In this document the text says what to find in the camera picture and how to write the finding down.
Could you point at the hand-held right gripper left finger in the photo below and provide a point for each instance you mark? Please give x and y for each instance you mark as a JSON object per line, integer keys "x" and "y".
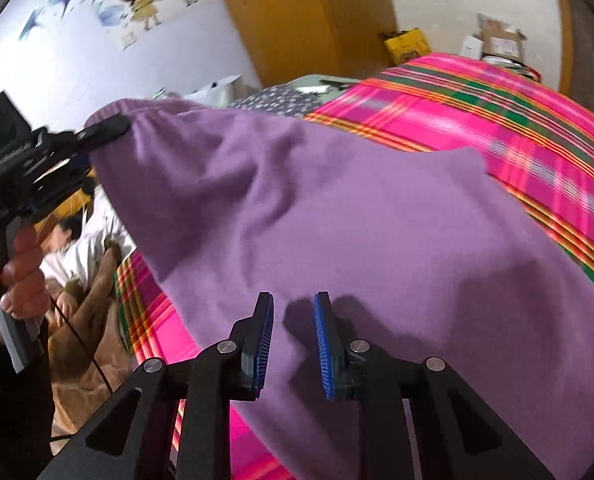
{"x": 262, "y": 345}

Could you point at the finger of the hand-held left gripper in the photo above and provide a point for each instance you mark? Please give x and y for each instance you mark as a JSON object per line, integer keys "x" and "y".
{"x": 67, "y": 180}
{"x": 104, "y": 130}

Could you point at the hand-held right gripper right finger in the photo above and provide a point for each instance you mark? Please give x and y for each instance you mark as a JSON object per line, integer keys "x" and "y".
{"x": 323, "y": 350}

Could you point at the purple fleece garment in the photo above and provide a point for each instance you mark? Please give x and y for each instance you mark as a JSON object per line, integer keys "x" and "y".
{"x": 352, "y": 220}

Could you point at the person's left hand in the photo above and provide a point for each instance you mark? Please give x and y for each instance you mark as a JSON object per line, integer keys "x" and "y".
{"x": 24, "y": 285}

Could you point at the white shopping bag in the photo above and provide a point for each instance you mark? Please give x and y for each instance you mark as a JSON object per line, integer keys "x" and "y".
{"x": 217, "y": 90}

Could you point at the brown blanket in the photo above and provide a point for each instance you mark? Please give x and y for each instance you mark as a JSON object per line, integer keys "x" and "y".
{"x": 87, "y": 350}

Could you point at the dark floral folded cloth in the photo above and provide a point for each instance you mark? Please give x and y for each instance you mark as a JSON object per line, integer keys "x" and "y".
{"x": 277, "y": 102}

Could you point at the wooden wardrobe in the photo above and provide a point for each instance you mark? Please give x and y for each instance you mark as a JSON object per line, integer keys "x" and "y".
{"x": 302, "y": 15}

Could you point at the pink plaid blanket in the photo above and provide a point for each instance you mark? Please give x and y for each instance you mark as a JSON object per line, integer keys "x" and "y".
{"x": 502, "y": 110}

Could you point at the yellow bag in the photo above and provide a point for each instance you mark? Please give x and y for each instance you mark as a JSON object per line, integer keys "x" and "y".
{"x": 407, "y": 47}

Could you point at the small white box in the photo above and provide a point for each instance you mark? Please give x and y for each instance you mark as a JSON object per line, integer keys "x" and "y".
{"x": 471, "y": 47}

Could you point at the cardboard box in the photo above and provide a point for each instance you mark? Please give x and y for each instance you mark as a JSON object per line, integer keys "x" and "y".
{"x": 502, "y": 37}

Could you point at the plastic-covered doorway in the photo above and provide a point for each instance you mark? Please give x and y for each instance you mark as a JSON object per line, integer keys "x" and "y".
{"x": 592, "y": 50}

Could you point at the cartoon wall sticker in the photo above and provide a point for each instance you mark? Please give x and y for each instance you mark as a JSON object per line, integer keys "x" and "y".
{"x": 137, "y": 0}

